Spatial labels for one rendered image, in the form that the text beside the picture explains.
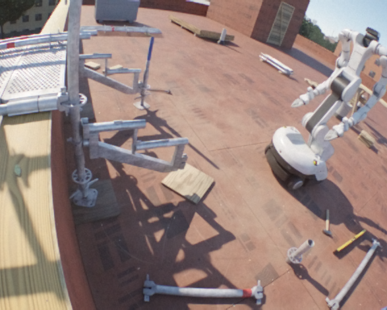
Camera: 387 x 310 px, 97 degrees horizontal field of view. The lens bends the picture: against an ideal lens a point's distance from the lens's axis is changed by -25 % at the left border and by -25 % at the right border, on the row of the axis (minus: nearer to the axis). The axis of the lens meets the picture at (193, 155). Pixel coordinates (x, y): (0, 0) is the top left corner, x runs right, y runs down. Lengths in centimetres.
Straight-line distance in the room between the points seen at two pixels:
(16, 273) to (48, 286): 10
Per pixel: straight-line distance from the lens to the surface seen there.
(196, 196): 164
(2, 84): 133
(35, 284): 62
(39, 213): 70
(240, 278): 146
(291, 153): 196
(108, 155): 129
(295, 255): 159
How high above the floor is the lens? 126
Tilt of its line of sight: 39 degrees down
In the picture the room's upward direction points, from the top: 18 degrees clockwise
